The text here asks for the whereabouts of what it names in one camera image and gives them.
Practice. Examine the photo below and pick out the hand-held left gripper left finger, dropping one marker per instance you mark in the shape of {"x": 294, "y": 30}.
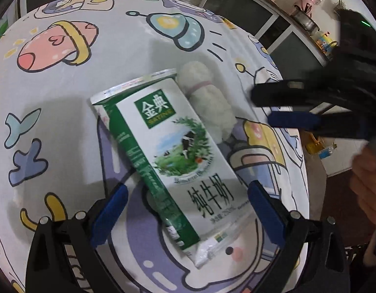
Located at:
{"x": 110, "y": 210}

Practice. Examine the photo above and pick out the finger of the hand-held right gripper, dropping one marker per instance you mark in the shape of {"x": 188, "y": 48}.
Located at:
{"x": 282, "y": 93}
{"x": 295, "y": 120}

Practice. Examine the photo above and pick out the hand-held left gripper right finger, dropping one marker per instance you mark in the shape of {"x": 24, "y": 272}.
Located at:
{"x": 267, "y": 210}

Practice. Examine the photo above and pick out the green white milk carton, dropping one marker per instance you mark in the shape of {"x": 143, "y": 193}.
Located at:
{"x": 175, "y": 146}

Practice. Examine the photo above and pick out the person's right hand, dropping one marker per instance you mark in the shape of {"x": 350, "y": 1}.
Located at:
{"x": 368, "y": 183}

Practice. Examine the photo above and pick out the metal pot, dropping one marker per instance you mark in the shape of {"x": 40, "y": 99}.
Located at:
{"x": 304, "y": 21}

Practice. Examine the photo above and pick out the white rolled towel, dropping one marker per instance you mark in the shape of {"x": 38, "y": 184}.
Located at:
{"x": 206, "y": 103}

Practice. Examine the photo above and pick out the pink kettle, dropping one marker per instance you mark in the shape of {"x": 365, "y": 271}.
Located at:
{"x": 307, "y": 0}

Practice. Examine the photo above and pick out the glass door cabinet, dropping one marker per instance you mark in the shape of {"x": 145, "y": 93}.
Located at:
{"x": 243, "y": 9}

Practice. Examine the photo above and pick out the cartoon printed tablecloth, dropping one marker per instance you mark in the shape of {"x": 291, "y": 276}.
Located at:
{"x": 68, "y": 97}

